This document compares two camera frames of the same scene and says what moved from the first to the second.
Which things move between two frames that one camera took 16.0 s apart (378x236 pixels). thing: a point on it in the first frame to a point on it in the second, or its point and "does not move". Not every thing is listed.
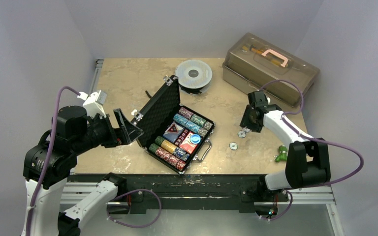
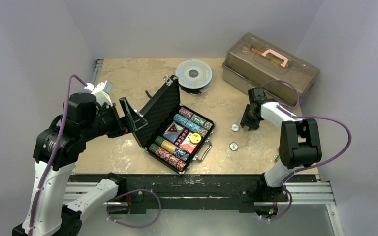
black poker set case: [175, 136] does not move
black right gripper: [248, 118] does not move
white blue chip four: [241, 133] to [235, 127]
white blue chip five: [233, 146] does not move
